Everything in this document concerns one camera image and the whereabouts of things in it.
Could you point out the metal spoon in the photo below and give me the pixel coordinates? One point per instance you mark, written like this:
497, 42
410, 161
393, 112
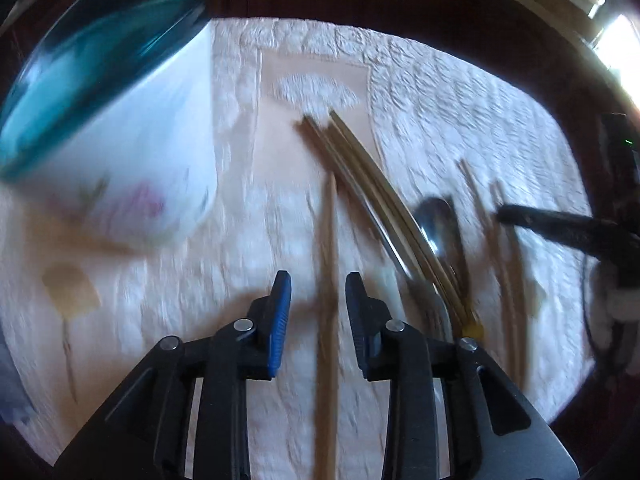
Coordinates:
439, 224

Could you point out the white floral utensil cup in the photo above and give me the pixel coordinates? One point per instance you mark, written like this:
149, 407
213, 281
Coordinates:
110, 124

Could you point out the white quilted table cloth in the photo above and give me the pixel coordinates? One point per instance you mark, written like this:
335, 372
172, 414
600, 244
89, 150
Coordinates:
79, 315

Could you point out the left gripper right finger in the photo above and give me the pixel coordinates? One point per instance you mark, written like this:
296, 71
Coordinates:
494, 432

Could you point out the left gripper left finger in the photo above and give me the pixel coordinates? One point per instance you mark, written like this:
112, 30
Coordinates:
185, 396

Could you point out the single wooden chopstick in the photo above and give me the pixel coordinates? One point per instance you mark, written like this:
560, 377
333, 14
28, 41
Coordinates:
325, 412

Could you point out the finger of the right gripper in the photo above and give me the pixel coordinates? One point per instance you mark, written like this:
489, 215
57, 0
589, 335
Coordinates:
601, 239

